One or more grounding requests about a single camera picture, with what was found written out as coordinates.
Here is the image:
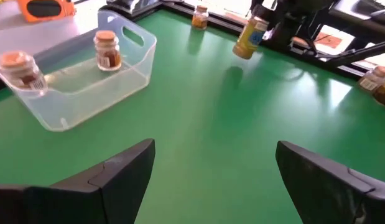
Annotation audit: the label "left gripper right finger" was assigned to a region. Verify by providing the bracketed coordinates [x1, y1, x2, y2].
[275, 140, 385, 224]

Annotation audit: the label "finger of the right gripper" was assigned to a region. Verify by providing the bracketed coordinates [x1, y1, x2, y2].
[251, 2, 276, 24]

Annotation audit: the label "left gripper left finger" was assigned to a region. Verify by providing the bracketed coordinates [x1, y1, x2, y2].
[0, 138, 156, 224]

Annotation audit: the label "small cork lid spice jar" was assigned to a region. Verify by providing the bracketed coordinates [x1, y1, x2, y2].
[0, 50, 49, 94]
[357, 65, 385, 93]
[191, 5, 210, 30]
[93, 30, 123, 72]

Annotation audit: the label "dark grey desk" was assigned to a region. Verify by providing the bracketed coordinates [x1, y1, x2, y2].
[328, 0, 385, 35]

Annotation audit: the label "black desk foot bar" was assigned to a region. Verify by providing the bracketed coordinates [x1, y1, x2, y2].
[322, 40, 385, 69]

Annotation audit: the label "black computer mouse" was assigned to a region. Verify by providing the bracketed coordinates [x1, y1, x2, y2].
[369, 7, 385, 24]

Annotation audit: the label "clear plastic bin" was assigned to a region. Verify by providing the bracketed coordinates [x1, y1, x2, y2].
[0, 9, 158, 133]

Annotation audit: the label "green table mat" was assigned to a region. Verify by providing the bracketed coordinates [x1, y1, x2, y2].
[0, 9, 385, 224]

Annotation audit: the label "orange box with black disc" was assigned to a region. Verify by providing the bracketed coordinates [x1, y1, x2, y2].
[16, 0, 77, 24]

